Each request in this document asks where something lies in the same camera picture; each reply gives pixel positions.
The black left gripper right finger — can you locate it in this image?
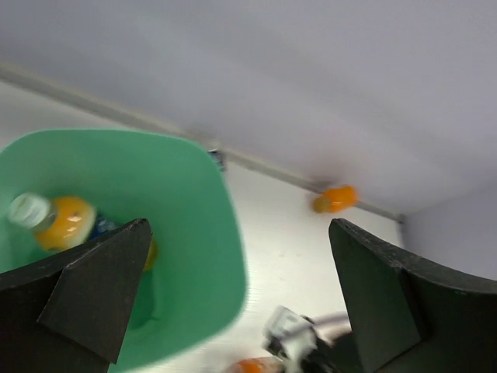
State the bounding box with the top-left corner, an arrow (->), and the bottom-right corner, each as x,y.
328,218 -> 496,372

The orange juice bottle blue label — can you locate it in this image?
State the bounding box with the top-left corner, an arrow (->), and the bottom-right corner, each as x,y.
7,193 -> 158,273

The clear bottle orange label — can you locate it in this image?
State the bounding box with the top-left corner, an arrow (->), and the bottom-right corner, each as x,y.
224,357 -> 283,373

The green plastic bin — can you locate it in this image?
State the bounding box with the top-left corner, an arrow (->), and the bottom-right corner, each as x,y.
1,129 -> 246,372

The clear Pepsi bottle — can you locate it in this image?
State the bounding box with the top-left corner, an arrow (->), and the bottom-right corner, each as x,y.
208,149 -> 226,172

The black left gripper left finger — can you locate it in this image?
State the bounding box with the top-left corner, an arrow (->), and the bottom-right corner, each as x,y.
1,219 -> 151,372

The amber ribbed orange bottle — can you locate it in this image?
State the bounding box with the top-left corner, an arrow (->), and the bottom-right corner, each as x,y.
311,185 -> 358,214

